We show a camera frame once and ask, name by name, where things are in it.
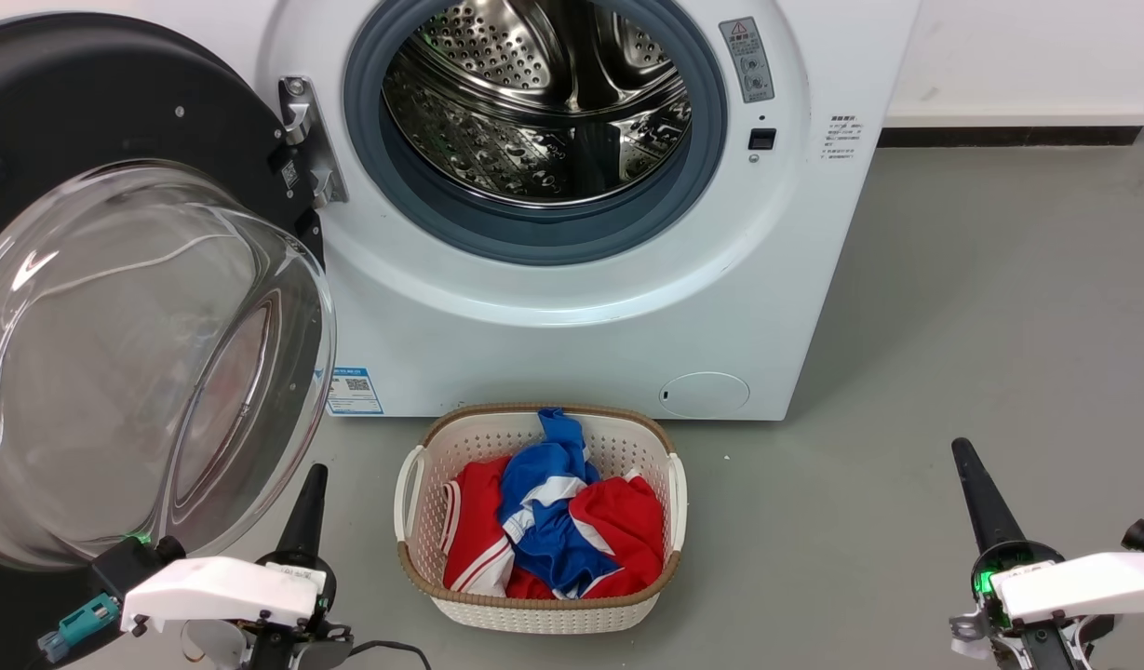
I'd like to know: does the round white filter cover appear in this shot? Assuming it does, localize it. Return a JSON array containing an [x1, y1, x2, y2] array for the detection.
[[658, 372, 751, 419]]

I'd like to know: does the blue white-striped garment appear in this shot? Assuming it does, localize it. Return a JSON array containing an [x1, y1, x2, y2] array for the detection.
[[499, 408, 625, 597]]

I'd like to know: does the black glass washing machine door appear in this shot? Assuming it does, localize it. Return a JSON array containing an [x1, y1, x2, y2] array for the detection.
[[0, 13, 340, 670]]

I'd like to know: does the cream plastic laundry basket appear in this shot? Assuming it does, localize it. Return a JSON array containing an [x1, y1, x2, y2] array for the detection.
[[394, 403, 689, 636]]

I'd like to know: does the blue energy label sticker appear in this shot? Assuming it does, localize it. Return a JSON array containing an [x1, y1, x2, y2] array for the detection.
[[326, 367, 385, 416]]

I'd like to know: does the white front-load washing machine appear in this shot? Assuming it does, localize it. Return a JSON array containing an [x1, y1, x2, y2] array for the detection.
[[153, 0, 922, 422]]

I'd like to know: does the teal cable connector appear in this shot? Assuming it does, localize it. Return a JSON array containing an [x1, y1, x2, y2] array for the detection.
[[36, 594, 122, 664]]

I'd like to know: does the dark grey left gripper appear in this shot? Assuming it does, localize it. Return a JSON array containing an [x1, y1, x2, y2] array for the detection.
[[246, 463, 355, 670]]

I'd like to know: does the red white-striped garment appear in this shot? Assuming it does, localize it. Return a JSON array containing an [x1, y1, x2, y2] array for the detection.
[[440, 454, 667, 600]]

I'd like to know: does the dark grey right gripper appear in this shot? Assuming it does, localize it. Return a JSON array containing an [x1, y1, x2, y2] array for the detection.
[[949, 437, 1118, 670]]

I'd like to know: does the small black text sticker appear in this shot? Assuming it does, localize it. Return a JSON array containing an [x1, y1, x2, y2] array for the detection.
[[821, 114, 867, 162]]

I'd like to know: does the metal door hinge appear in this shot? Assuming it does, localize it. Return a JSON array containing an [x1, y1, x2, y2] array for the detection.
[[277, 76, 350, 208]]

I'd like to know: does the thin black left gripper cable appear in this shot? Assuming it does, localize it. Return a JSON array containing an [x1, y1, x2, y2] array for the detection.
[[346, 639, 434, 670]]

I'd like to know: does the grey warning sticker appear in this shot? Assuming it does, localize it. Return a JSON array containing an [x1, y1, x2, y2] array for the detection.
[[718, 17, 776, 104]]

